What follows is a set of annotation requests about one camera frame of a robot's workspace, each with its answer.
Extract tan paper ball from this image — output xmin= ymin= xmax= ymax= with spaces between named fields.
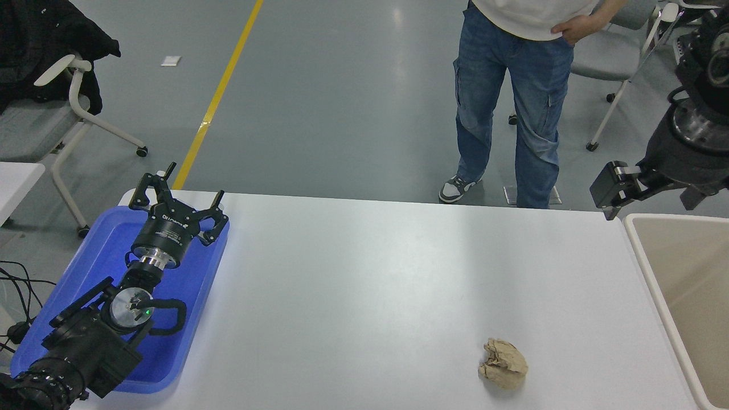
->
xmin=478 ymin=338 xmax=529 ymax=390

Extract person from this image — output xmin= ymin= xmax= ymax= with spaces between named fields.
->
xmin=439 ymin=0 xmax=627 ymax=209

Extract grey chair with white frame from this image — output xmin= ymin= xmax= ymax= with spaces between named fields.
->
xmin=0 ymin=54 xmax=149 ymax=239
xmin=509 ymin=0 xmax=681 ymax=151

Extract large pale bin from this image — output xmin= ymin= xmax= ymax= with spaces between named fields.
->
xmin=622 ymin=214 xmax=729 ymax=410

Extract black jacket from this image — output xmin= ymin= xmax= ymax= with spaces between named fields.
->
xmin=0 ymin=0 xmax=121 ymax=114

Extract black cable bundle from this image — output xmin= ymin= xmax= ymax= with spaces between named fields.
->
xmin=0 ymin=261 xmax=58 ymax=354

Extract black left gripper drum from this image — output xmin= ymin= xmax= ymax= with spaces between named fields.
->
xmin=132 ymin=202 xmax=201 ymax=267

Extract small white side table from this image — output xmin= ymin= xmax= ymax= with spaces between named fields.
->
xmin=0 ymin=162 xmax=46 ymax=228

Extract person's hand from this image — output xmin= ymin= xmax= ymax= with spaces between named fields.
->
xmin=551 ymin=14 xmax=609 ymax=46

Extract blue plastic tray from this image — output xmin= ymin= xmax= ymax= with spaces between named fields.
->
xmin=10 ymin=206 xmax=230 ymax=395

